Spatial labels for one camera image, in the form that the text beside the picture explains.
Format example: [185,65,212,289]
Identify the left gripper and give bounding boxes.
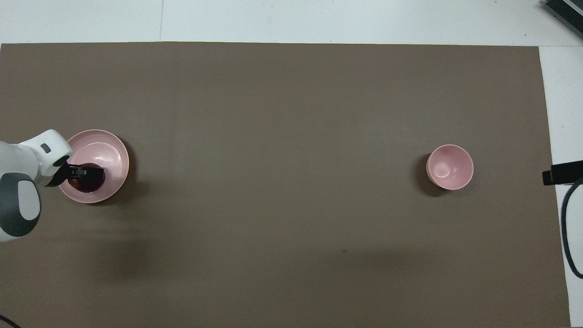
[47,162,87,188]

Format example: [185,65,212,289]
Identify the dark red apple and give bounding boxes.
[67,163,106,193]

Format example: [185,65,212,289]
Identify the pink bowl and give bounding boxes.
[426,144,474,191]
[58,129,131,204]

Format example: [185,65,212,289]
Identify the dark grey ribbed device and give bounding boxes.
[544,0,583,26]

